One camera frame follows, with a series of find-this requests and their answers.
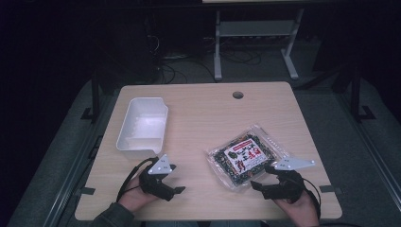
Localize black metal stand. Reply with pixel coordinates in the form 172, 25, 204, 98
79, 70, 102, 124
349, 65, 377, 123

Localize dark tape tab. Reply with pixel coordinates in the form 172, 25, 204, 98
75, 186, 96, 196
318, 184, 343, 194

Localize person's left hand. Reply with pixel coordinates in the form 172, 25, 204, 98
117, 174, 159, 214

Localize clear dark snack packet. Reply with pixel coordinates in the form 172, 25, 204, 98
205, 123, 289, 191

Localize black floor cables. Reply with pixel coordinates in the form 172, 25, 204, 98
156, 46, 263, 85

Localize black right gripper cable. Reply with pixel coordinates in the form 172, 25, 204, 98
301, 177, 323, 220

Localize white metal stand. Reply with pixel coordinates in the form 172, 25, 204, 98
213, 8, 305, 82

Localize person's grey left sleeve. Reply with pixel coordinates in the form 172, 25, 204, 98
89, 201, 136, 227

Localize white plastic bin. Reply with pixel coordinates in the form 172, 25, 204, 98
115, 96, 170, 161

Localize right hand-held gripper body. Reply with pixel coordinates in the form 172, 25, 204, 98
262, 157, 316, 204

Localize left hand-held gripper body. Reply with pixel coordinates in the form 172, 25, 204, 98
138, 153, 176, 202

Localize metal floor rail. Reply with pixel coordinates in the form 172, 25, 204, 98
332, 93, 401, 202
42, 91, 110, 227

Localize person's right hand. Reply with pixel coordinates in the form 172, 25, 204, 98
272, 190, 322, 227

